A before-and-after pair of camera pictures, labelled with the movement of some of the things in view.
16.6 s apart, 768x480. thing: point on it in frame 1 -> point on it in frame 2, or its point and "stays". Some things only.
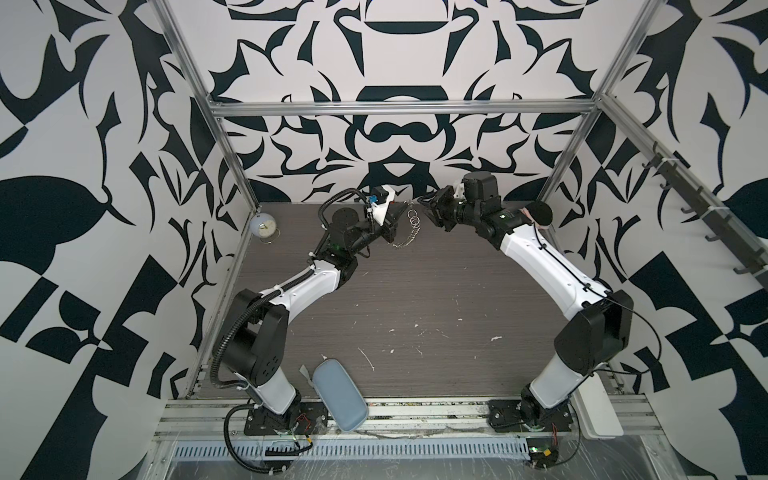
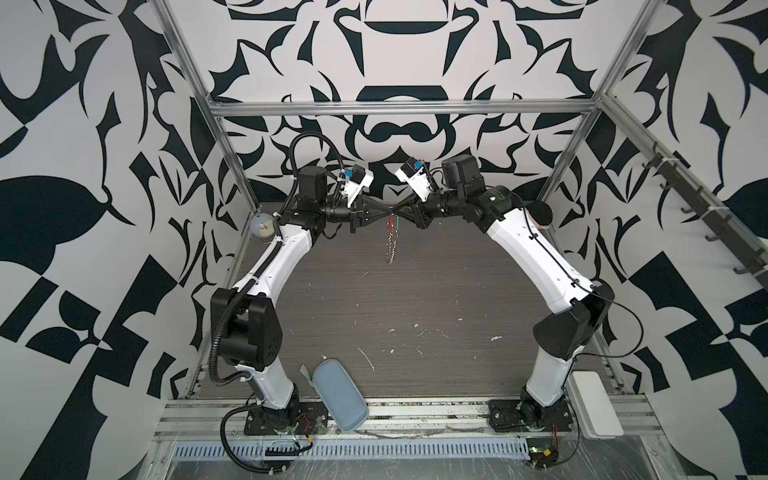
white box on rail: [597, 413] stays
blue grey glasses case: [340, 397] stays
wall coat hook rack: [721, 224] stays
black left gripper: [389, 221] -> [362, 214]
